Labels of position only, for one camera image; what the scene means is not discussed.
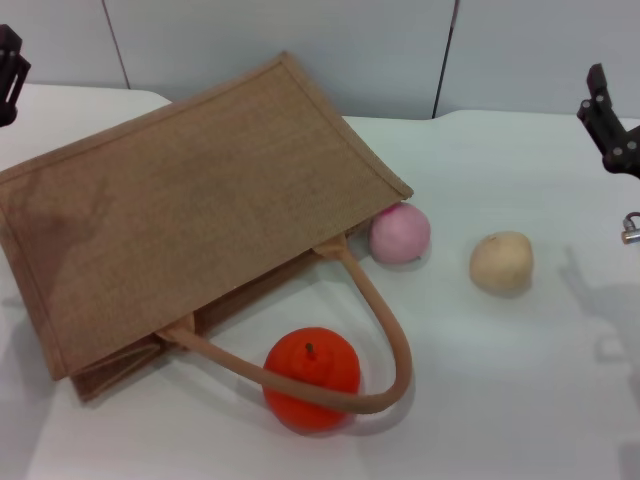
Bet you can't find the silver metal connector plug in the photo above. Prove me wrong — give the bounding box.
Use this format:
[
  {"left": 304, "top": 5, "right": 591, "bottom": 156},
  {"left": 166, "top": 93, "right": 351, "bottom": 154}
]
[{"left": 620, "top": 211, "right": 640, "bottom": 246}]

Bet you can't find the brown jute handbag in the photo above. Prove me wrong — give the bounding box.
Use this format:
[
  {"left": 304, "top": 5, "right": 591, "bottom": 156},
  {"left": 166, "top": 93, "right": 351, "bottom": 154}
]
[{"left": 0, "top": 49, "right": 416, "bottom": 417}]

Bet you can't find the pink toy peach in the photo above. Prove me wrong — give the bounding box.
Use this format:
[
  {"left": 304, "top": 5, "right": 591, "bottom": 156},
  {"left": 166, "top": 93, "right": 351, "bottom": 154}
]
[{"left": 368, "top": 201, "right": 433, "bottom": 266}]

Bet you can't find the beige toy potato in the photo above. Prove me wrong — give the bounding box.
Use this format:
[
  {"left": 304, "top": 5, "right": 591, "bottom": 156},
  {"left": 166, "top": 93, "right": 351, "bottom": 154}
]
[{"left": 468, "top": 230, "right": 535, "bottom": 299}]

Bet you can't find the orange toy fruit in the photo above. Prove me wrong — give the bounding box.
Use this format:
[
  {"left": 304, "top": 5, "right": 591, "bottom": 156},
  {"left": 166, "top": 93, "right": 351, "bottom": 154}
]
[{"left": 262, "top": 326, "right": 363, "bottom": 438}]

